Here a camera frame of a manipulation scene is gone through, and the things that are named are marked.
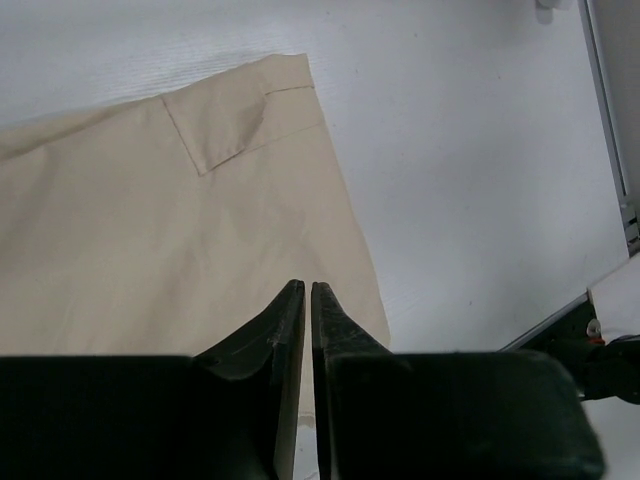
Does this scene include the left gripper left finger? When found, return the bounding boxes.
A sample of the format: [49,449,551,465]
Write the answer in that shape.
[1,280,305,479]

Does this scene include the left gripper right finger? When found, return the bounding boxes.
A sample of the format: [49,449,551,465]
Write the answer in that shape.
[311,283,605,479]

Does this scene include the beige trousers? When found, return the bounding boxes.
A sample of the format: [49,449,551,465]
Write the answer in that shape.
[1,55,389,435]

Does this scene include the white clothes rack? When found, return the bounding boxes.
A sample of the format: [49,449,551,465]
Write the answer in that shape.
[536,0,565,10]

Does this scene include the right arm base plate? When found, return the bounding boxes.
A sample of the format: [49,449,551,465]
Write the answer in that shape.
[504,295,639,405]

